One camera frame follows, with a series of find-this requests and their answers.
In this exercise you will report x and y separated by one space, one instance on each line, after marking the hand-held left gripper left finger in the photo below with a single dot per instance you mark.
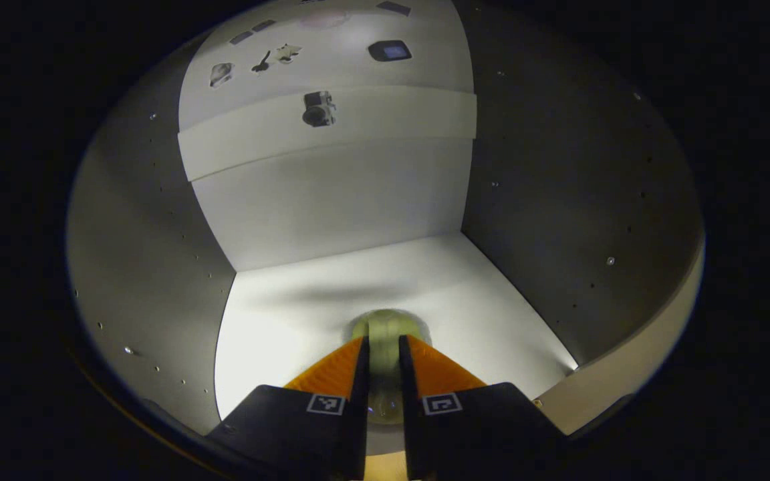
360 414

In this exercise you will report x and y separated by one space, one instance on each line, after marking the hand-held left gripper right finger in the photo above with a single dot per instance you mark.
412 414

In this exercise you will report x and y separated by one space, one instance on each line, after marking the grey cabinet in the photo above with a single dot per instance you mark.
559 167

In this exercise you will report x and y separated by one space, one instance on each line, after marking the white cabinet shelf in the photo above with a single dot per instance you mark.
291 321

